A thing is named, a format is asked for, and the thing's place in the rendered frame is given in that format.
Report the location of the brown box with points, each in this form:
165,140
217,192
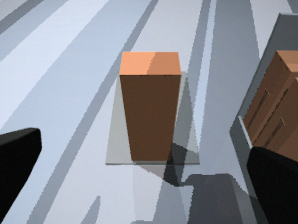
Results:
279,76
150,82
281,134

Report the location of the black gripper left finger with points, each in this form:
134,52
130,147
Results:
19,151

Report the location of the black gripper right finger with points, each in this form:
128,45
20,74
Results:
275,180

